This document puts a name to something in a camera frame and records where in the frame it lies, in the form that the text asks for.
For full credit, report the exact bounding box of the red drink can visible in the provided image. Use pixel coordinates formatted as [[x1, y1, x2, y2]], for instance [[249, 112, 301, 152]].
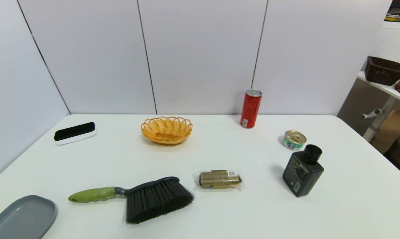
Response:
[[240, 88, 263, 129]]

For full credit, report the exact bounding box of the black square bottle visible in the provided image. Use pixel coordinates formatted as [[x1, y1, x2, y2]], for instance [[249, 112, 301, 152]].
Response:
[[282, 144, 325, 198]]

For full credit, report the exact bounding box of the black white board eraser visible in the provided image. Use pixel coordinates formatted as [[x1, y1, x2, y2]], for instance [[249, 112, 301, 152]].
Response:
[[54, 122, 97, 146]]

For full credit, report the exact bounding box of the cardboard box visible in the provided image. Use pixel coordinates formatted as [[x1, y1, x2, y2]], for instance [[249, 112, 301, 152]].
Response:
[[372, 110, 400, 154]]

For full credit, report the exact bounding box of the grey plastic tray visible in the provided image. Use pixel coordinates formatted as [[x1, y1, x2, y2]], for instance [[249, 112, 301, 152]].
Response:
[[0, 195, 57, 239]]

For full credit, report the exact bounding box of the white side table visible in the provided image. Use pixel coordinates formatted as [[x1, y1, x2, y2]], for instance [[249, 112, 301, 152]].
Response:
[[357, 71, 400, 143]]

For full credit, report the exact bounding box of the clear wrapped snack packet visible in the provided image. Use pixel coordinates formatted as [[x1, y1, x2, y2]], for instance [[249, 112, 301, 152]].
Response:
[[193, 170, 244, 191]]

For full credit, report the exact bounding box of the dark brown wicker basket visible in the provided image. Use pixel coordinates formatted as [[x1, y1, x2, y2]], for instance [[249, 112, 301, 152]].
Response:
[[365, 56, 400, 86]]

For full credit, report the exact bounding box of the green handled dustpan brush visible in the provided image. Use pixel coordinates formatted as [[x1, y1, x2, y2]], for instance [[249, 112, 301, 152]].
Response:
[[68, 176, 195, 225]]

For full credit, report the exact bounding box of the orange woven plastic basket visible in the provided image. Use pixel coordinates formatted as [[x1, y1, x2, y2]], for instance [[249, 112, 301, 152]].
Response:
[[141, 116, 193, 145]]

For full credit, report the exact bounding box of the small pull-tab tin can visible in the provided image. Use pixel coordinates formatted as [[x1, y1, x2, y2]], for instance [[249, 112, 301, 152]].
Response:
[[283, 130, 307, 151]]

